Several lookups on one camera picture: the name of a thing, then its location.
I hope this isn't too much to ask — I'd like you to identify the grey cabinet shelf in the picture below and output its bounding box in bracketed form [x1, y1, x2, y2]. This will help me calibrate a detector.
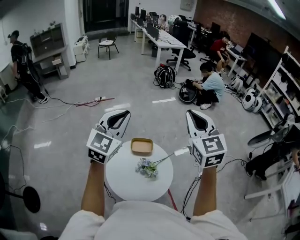
[30, 22, 71, 80]

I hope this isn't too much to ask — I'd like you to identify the person's white shirt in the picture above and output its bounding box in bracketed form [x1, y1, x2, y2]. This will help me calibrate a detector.
[60, 201, 248, 240]

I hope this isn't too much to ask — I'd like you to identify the large black screen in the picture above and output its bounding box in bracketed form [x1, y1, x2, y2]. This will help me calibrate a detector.
[245, 32, 283, 71]

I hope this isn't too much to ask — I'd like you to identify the dark door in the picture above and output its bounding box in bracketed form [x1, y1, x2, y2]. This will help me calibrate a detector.
[83, 0, 129, 33]

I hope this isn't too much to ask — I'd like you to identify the white and black round backpack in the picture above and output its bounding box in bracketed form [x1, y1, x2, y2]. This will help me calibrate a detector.
[241, 88, 263, 113]

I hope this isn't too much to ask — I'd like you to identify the black chair with cushion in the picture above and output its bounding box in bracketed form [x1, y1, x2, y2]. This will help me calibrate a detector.
[97, 35, 119, 60]

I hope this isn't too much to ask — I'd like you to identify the white shelving unit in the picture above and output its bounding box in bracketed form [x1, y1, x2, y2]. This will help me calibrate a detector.
[260, 45, 300, 129]

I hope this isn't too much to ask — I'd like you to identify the black office chair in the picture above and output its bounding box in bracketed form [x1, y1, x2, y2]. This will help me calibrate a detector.
[166, 20, 196, 71]

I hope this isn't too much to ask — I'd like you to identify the black floor fan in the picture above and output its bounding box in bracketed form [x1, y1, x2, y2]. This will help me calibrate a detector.
[0, 173, 41, 213]

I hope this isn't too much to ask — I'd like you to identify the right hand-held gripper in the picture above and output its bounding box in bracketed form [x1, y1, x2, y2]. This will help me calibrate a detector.
[186, 109, 227, 168]

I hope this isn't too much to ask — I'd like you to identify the ceiling light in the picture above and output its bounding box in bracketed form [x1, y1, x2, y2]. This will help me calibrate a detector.
[267, 0, 287, 21]

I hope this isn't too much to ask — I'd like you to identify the white drawer unit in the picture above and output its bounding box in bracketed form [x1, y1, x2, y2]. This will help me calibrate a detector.
[73, 35, 90, 63]

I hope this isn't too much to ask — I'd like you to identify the white desk by brick wall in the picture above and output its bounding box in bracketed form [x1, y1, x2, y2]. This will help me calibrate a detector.
[187, 23, 248, 77]

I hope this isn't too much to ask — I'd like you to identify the white wall box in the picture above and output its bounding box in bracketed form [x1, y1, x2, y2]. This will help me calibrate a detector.
[180, 0, 195, 10]

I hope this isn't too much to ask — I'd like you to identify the pale blue artificial flower bunch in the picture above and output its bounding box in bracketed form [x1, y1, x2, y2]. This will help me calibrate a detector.
[135, 152, 175, 179]

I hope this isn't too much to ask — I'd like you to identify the brown rectangular tray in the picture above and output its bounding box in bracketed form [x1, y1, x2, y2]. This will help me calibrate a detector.
[130, 137, 153, 157]

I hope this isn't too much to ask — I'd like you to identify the white frame table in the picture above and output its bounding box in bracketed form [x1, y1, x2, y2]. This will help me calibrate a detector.
[243, 161, 300, 235]

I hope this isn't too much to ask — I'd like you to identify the round white table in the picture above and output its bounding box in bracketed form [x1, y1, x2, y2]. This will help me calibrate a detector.
[105, 140, 174, 203]

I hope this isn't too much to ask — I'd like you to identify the person's right forearm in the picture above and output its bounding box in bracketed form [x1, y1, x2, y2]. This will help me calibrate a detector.
[192, 166, 218, 218]

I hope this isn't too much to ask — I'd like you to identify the white counter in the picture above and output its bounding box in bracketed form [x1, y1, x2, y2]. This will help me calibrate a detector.
[0, 63, 18, 94]

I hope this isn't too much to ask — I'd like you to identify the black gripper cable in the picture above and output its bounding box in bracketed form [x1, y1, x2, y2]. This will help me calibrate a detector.
[181, 175, 202, 216]

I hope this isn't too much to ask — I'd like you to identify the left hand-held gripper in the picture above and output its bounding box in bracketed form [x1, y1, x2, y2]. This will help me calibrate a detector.
[86, 109, 131, 164]

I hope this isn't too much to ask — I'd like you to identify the long white desk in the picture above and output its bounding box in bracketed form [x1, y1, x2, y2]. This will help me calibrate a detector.
[130, 18, 188, 73]

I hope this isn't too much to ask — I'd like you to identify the open laptop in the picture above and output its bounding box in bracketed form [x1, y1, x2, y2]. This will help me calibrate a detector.
[231, 44, 244, 56]

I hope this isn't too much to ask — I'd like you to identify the person's left forearm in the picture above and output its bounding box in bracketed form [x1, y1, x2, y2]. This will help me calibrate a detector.
[81, 161, 106, 216]

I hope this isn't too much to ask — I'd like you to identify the open black bag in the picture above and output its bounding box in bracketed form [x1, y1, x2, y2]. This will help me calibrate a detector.
[178, 79, 200, 104]

